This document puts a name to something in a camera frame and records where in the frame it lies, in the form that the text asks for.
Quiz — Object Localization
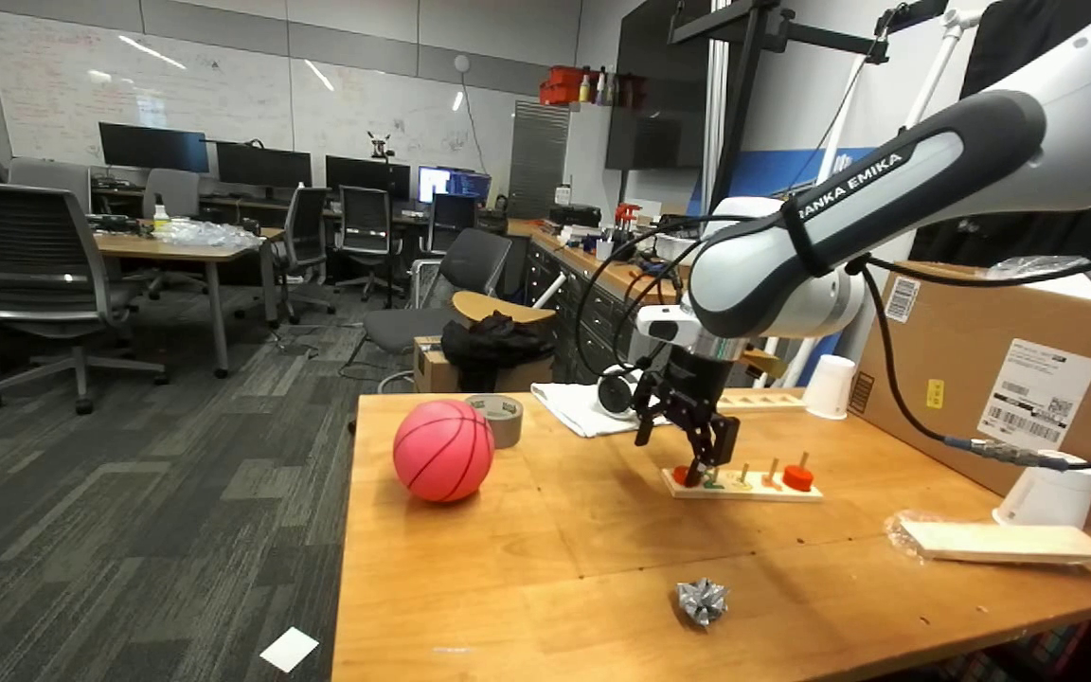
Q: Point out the crumpled silver foil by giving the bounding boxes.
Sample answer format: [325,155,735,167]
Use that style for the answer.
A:
[675,578,732,629]

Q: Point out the white paper cup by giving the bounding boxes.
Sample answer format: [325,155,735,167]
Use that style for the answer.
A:
[802,354,858,422]
[992,452,1091,529]

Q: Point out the black office chair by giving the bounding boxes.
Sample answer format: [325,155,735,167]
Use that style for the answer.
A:
[235,184,339,327]
[333,185,397,304]

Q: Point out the large cardboard box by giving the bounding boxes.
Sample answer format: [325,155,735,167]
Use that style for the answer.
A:
[848,261,1091,529]

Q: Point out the white paper sheet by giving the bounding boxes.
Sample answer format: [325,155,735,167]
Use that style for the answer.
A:
[259,626,321,674]

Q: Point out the white cloth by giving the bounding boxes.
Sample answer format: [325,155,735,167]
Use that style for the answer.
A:
[530,381,671,440]

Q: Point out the wooden board in plastic wrap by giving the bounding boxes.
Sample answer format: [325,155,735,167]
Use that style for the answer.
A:
[885,511,1091,568]

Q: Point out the black bag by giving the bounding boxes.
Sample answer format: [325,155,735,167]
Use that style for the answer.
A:
[440,310,557,394]

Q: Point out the whiteboard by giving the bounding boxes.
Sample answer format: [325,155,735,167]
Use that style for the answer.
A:
[0,9,520,179]

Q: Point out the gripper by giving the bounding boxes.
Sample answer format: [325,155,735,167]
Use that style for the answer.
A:
[633,343,743,488]

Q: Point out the black cloth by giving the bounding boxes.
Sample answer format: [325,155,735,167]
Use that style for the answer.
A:
[909,0,1091,272]

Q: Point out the wooden meeting table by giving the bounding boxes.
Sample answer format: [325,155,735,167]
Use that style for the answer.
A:
[0,220,285,380]

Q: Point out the black overhead mount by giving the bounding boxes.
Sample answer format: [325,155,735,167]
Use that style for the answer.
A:
[667,0,950,217]

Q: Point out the pink basketball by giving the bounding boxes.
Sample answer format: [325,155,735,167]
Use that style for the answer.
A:
[392,399,496,504]

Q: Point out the small cardboard box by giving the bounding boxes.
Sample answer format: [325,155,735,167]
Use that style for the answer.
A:
[412,335,556,395]

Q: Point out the heap of clear plastic bags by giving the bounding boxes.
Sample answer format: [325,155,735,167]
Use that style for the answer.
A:
[153,216,264,253]

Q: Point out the dark cabinet with wooden top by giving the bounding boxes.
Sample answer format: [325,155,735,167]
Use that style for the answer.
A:
[506,218,698,386]

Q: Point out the flat wooden tray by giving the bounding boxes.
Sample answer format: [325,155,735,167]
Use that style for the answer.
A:
[716,389,808,414]

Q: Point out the large dark wall screen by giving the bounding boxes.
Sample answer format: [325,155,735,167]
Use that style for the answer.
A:
[604,0,713,172]

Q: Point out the red storage bins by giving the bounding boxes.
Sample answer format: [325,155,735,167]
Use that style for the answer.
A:
[538,65,586,106]

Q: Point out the grey tape roll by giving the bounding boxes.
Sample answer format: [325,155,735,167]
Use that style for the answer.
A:
[464,393,526,450]

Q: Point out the wooden peg board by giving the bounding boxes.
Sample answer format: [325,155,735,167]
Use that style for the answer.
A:
[660,463,825,504]

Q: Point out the white headphones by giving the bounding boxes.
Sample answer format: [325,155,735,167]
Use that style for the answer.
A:
[595,364,649,422]

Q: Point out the grey office chair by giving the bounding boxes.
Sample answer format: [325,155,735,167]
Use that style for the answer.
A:
[0,179,170,416]

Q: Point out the row of monitors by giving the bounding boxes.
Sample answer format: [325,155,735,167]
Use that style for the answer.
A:
[98,120,493,206]

